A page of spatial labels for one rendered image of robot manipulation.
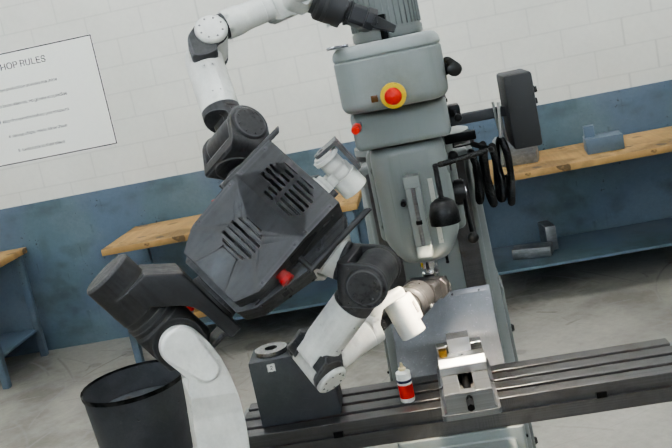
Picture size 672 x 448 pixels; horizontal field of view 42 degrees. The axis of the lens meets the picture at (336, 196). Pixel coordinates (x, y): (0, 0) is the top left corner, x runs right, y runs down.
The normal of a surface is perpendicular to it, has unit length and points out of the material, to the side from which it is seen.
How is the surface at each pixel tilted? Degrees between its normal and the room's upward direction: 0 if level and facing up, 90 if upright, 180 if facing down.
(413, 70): 90
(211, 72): 58
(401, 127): 90
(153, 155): 90
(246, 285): 74
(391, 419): 90
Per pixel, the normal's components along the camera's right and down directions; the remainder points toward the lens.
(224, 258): -0.25, -0.07
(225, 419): 0.29, 0.10
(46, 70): -0.09, 0.18
